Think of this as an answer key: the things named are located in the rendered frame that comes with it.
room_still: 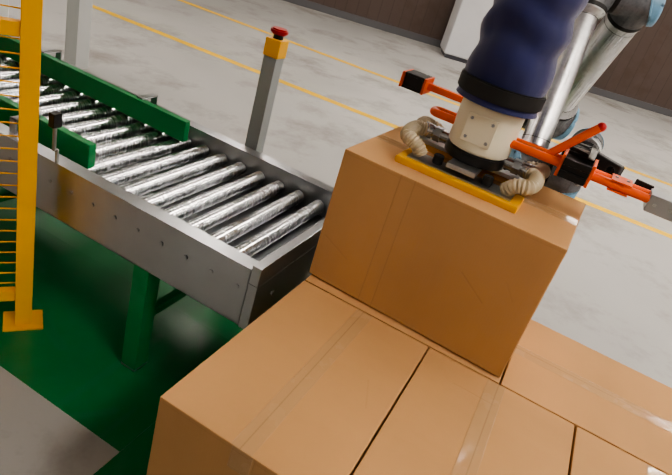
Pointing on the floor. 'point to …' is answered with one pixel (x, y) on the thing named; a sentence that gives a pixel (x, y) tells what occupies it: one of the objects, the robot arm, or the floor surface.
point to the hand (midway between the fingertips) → (586, 171)
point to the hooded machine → (469, 15)
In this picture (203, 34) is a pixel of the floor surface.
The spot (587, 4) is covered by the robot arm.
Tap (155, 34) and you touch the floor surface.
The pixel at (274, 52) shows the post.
